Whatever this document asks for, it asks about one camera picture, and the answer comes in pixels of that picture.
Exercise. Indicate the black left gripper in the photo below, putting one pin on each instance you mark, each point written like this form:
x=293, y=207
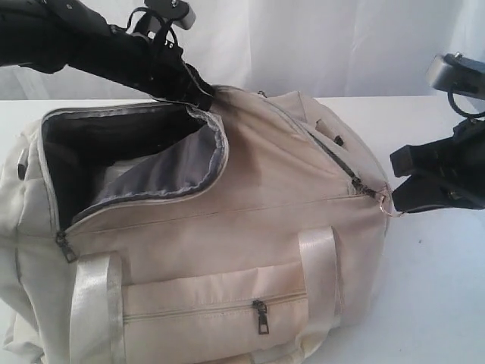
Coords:
x=132, y=61

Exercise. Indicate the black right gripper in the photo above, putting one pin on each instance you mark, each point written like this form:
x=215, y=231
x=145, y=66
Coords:
x=456, y=164

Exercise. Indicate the cream duffel bag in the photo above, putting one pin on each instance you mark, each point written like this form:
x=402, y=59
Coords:
x=267, y=234

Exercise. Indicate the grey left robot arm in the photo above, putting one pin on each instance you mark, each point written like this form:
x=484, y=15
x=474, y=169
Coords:
x=30, y=37

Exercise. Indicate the clear plastic document sleeve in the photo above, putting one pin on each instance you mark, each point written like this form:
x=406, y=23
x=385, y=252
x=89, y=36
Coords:
x=127, y=179

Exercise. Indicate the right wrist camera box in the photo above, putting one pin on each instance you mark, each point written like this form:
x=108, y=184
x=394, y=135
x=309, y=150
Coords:
x=454, y=71

